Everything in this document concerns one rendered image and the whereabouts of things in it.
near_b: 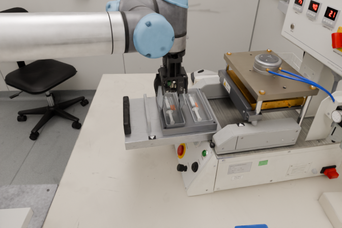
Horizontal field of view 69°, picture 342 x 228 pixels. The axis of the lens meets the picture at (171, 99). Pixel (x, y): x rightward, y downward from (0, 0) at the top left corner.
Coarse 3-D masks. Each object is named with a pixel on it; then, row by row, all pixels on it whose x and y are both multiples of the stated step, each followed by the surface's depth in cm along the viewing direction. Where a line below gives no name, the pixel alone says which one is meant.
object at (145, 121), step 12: (144, 96) 83; (204, 96) 90; (132, 108) 84; (144, 108) 84; (156, 108) 84; (132, 120) 79; (144, 120) 79; (156, 120) 79; (216, 120) 79; (132, 132) 74; (144, 132) 74; (156, 132) 74; (192, 132) 74; (204, 132) 74; (216, 132) 74; (132, 144) 72; (144, 144) 72; (156, 144) 73; (168, 144) 74
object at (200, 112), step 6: (192, 90) 87; (186, 96) 84; (192, 96) 84; (198, 96) 84; (192, 102) 81; (198, 102) 81; (204, 102) 81; (192, 108) 78; (198, 108) 78; (204, 108) 78; (192, 114) 76; (198, 114) 76; (204, 114) 76; (198, 120) 74; (204, 120) 74
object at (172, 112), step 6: (168, 96) 84; (174, 96) 84; (168, 102) 81; (174, 102) 81; (168, 108) 78; (174, 108) 78; (168, 114) 76; (174, 114) 76; (180, 114) 76; (168, 120) 74; (174, 120) 74; (180, 120) 74
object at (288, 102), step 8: (232, 72) 86; (240, 80) 82; (240, 88) 78; (248, 96) 74; (264, 104) 72; (272, 104) 73; (280, 104) 73; (288, 104) 72; (296, 104) 74; (264, 112) 74
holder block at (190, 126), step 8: (184, 104) 82; (160, 112) 78; (184, 112) 78; (160, 120) 77; (192, 120) 75; (168, 128) 72; (176, 128) 72; (184, 128) 73; (192, 128) 73; (200, 128) 74; (208, 128) 74; (216, 128) 75
